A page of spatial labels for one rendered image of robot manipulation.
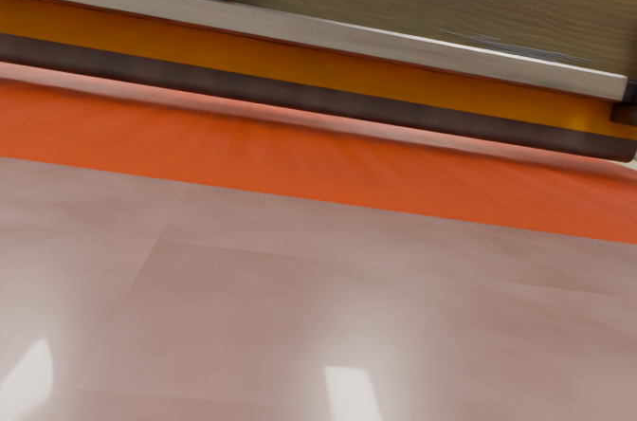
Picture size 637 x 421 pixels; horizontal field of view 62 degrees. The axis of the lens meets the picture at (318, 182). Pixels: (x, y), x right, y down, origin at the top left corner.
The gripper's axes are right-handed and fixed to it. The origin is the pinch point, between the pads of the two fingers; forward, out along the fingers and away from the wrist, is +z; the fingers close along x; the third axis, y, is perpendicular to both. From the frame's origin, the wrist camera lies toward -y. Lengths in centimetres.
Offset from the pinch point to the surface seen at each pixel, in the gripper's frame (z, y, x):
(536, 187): 5.3, -9.5, 7.3
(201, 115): 5.3, 0.9, 2.6
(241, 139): 5.3, -0.6, 6.8
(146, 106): 5.3, 2.8, 2.6
